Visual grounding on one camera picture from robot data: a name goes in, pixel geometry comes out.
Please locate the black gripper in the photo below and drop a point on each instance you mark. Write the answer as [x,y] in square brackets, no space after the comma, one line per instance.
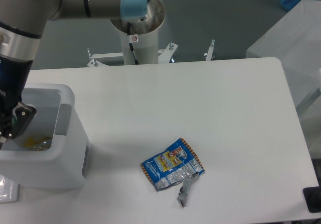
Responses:
[15,115]

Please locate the blue foil snack wrapper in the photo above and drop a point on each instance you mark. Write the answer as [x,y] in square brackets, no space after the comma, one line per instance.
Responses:
[177,164]

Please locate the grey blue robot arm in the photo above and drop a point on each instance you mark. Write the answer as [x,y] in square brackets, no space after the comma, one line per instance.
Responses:
[22,26]

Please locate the yellow trash inside bin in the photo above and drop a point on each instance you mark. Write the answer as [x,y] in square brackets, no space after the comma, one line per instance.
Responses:
[33,144]

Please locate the white trash can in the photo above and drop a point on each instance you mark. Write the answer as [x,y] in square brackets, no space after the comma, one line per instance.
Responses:
[52,151]

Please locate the clear plastic item under bin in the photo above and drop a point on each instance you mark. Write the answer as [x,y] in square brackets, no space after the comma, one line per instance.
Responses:
[9,190]

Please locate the translucent white box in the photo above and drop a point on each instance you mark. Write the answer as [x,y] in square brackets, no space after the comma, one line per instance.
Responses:
[295,41]

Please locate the black device at table edge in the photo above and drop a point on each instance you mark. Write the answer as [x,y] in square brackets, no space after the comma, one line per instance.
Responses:
[312,198]

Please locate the white pedestal base frame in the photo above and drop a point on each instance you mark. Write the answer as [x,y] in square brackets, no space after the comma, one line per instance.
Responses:
[134,56]

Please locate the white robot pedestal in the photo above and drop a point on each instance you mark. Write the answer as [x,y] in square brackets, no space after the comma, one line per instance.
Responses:
[142,32]

